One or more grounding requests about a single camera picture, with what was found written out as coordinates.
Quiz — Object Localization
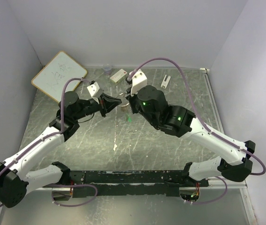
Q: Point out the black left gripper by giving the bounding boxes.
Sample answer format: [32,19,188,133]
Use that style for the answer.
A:
[73,92,122,120]

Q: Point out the silver key bunch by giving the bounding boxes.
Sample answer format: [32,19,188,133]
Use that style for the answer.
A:
[120,104,130,112]

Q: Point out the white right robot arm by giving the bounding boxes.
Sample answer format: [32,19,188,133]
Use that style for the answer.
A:
[125,85,255,187]

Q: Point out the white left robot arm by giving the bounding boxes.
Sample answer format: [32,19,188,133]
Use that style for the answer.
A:
[0,91,122,208]

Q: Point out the white cardboard box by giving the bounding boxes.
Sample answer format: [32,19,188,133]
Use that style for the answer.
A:
[110,69,128,84]

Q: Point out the clear plastic cup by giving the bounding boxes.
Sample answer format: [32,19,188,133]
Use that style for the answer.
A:
[103,64,112,75]

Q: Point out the white plastic clip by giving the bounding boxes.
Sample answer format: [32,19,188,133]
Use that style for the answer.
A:
[161,75,170,89]

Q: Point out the small framed whiteboard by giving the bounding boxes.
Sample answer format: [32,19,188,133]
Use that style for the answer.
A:
[31,51,88,102]

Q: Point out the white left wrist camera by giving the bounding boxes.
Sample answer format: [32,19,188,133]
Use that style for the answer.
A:
[87,81,103,104]

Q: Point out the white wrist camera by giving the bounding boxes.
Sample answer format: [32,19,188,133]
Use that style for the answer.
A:
[87,81,103,104]
[126,69,148,96]

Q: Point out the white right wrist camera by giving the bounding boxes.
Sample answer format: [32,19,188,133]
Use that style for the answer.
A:
[126,69,148,96]

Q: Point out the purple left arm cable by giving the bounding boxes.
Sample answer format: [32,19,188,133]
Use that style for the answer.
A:
[0,77,93,209]

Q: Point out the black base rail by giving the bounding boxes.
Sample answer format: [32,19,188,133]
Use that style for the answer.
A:
[60,170,208,197]

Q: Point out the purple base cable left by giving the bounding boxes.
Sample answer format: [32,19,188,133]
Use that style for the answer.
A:
[51,185,98,207]

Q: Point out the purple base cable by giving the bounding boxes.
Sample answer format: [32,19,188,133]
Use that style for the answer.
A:
[184,177,229,206]
[51,185,98,207]

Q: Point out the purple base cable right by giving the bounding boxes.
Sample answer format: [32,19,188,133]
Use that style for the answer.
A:
[184,177,229,206]

